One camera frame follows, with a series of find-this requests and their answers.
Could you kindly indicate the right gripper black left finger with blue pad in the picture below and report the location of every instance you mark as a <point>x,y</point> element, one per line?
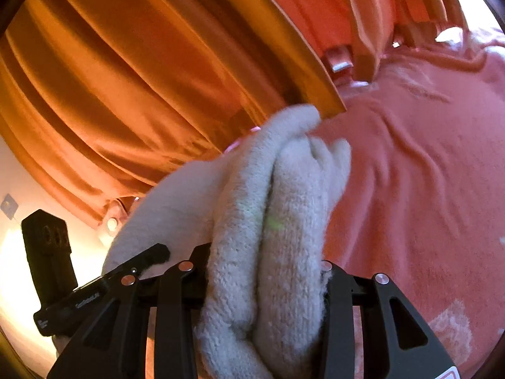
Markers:
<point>140,321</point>

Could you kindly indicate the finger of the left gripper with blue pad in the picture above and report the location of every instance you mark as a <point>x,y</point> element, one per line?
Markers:
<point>64,305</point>

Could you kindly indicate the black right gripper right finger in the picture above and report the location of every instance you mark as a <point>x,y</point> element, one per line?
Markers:
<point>397,341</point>

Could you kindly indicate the cream sweater with black hearts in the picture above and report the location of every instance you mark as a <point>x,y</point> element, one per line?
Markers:
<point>263,209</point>

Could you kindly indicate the pink pillow with button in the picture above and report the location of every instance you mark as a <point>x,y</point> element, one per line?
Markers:
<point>117,213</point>

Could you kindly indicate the pink bedspread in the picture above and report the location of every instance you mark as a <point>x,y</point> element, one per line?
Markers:
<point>424,202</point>

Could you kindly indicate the orange curtain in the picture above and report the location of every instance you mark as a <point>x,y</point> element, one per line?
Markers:
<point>100,99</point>

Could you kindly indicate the pink striped curtain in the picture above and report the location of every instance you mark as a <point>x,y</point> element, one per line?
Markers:
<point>369,27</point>

